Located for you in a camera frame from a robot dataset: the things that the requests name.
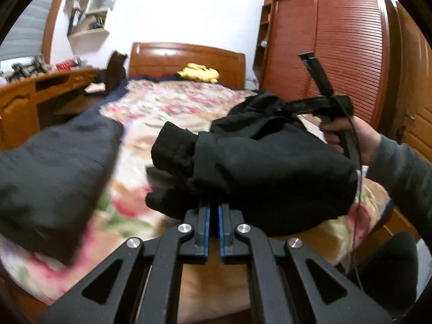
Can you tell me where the person's right forearm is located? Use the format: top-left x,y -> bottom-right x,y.
366,134 -> 432,244

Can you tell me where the person's right hand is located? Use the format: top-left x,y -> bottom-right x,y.
319,116 -> 383,167

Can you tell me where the black binder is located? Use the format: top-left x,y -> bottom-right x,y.
67,8 -> 79,36

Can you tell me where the dark brown chair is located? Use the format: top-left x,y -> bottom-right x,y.
84,50 -> 129,95

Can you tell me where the wooden louvred wardrobe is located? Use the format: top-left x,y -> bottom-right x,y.
253,0 -> 399,129

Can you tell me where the wooden door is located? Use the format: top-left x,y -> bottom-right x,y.
393,2 -> 432,163

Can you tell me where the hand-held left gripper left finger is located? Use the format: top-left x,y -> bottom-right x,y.
39,197 -> 211,324

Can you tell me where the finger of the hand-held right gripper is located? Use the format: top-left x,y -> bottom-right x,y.
274,104 -> 301,116

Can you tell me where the wooden bed headboard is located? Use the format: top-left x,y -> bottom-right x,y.
129,42 -> 246,90

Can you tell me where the window with grey blind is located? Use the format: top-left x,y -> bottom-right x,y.
0,0 -> 73,71

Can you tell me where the black device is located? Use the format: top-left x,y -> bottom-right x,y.
10,62 -> 31,78
29,57 -> 48,73

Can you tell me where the white wall shelf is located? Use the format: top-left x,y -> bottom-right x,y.
66,0 -> 120,38

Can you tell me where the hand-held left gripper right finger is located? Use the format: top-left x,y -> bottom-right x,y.
218,202 -> 394,324

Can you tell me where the black coat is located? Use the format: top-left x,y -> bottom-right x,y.
145,91 -> 360,238

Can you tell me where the wooden desk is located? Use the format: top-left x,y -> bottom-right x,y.
0,66 -> 102,151

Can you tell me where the yellow plush toy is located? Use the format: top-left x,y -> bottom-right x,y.
177,62 -> 220,84

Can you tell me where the dark grey cloth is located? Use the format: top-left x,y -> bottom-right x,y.
0,117 -> 124,266

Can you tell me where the bed with floral bedspread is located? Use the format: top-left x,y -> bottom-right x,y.
0,79 -> 394,306

